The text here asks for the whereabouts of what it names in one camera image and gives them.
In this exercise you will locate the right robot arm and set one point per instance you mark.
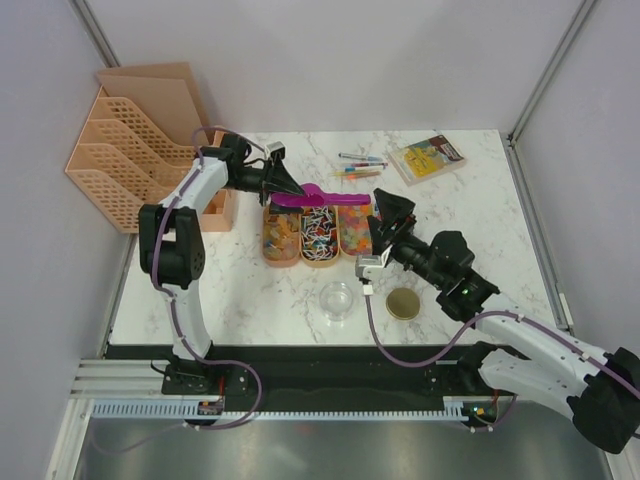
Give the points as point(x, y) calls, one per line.
point(597, 390)

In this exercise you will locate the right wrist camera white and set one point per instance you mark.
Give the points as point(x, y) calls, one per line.
point(368, 268)

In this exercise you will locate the peach plastic file organizer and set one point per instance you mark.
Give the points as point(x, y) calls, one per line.
point(138, 141)

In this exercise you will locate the magenta plastic scoop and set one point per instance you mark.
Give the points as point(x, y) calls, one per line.
point(315, 196)

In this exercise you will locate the aluminium frame rail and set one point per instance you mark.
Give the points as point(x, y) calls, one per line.
point(118, 379)

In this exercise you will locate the tan tray of translucent stars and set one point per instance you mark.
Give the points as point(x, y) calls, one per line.
point(355, 238)

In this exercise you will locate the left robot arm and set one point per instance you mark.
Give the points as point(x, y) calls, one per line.
point(171, 247)

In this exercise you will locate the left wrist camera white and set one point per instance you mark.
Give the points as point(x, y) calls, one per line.
point(275, 150)

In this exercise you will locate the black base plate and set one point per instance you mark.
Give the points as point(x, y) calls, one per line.
point(341, 378)

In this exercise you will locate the white slotted cable duct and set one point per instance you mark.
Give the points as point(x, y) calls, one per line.
point(193, 410)

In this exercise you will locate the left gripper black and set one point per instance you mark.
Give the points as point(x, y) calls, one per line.
point(276, 179)

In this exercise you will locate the clear glass jar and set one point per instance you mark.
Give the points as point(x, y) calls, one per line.
point(336, 300)

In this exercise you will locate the peach tray of gummy candies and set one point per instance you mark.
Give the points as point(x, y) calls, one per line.
point(280, 240)

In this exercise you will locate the tan tray of lollipops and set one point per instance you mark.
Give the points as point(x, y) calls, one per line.
point(319, 236)

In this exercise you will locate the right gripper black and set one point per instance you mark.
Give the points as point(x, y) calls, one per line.
point(392, 209)

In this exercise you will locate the yellow illustrated book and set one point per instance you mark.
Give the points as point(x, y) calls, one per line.
point(426, 159)

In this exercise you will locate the red blue pen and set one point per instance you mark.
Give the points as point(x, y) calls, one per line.
point(365, 165)

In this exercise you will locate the gold metal lid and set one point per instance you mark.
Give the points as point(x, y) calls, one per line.
point(403, 304)

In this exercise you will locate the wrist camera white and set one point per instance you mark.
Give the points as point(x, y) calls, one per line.
point(368, 268)
point(275, 150)

